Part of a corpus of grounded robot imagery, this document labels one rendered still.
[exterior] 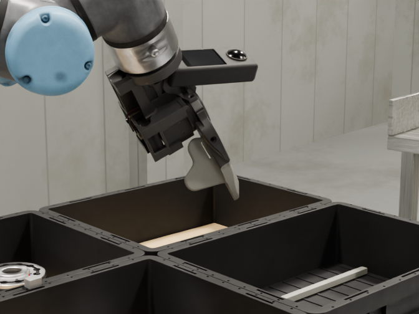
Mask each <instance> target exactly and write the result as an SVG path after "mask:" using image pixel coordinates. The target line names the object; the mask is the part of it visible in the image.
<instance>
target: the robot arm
mask: <svg viewBox="0 0 419 314"><path fill-rule="evenodd" d="M101 36H102V38H103V40H104V41H105V43H106V45H107V48H108V50H109V52H110V54H111V56H112V58H113V60H114V62H115V65H116V66H114V67H112V68H111V69H108V70H107V71H105V74H106V76H107V78H108V80H109V82H110V84H111V86H112V88H113V90H114V92H115V94H116V96H117V98H118V101H117V102H118V104H119V105H120V108H121V109H122V111H123V114H124V115H125V118H126V119H125V121H126V122H127V123H128V124H129V126H130V128H131V129H132V131H133V132H135V133H136V136H137V138H138V140H139V142H140V144H141V145H142V146H143V148H144V149H145V151H146V152H147V153H148V154H149V153H151V155H152V157H153V159H154V161H155V162H157V161H158V160H160V159H162V158H164V157H165V156H167V155H171V154H173V153H174V152H176V151H178V150H180V149H181V148H183V147H184V146H183V144H182V142H184V141H185V140H187V139H188V138H191V137H192V136H194V135H195V134H194V133H193V132H194V131H196V130H197V131H198V133H199V135H200V138H193V139H192V140H191V141H190V142H189V143H188V152H189V154H190V156H191V159H192V161H193V165H192V167H191V168H190V170H189V171H188V173H187V175H186V176H185V180H184V182H185V185H186V187H187V188H188V189H189V190H191V191H199V190H201V189H205V188H209V187H212V186H215V185H218V184H223V183H225V185H226V187H227V189H228V191H229V192H230V194H231V195H232V197H233V199H234V200H237V199H238V198H239V181H238V178H237V175H236V173H235V170H234V168H233V165H232V164H231V161H230V158H229V156H228V154H227V152H226V150H225V148H224V146H223V143H222V141H221V139H220V137H219V136H218V134H217V132H216V130H215V128H214V126H213V125H212V123H211V120H210V116H209V115H208V112H207V110H206V108H205V106H204V104H203V102H202V100H201V99H200V97H199V96H198V94H197V93H196V86H197V85H213V84H222V83H238V82H252V81H253V80H254V79H255V77H256V73H257V70H258V64H257V63H256V62H255V61H254V60H253V59H252V58H251V56H250V55H249V54H248V53H247V52H246V51H245V50H244V49H243V48H242V47H217V48H205V49H182V50H181V49H180V47H179V45H178V38H177V35H176V33H175V30H174V28H173V25H172V23H171V21H170V18H169V16H168V13H167V11H166V9H165V6H164V4H163V1H162V0H0V84H1V85H3V86H5V87H10V86H12V85H14V84H16V83H18V84H19V85H20V86H21V87H23V88H25V89H26V90H28V91H30V92H33V93H37V94H39V95H45V96H58V95H63V94H66V93H69V92H71V91H73V90H74V89H76V88H77V87H78V86H80V85H81V84H82V83H83V82H84V81H85V79H86V78H87V77H88V75H89V73H90V71H91V69H92V67H93V63H94V43H93V41H95V40H97V39H98V38H99V37H101ZM163 142H164V144H163ZM201 142H202V144H203V145H202V144H201ZM203 146H204V148H205V149H204V148H203ZM205 150H206V151H207V153H208V154H209V156H210V157H211V158H209V156H208V154H207V153H206V151H205Z"/></svg>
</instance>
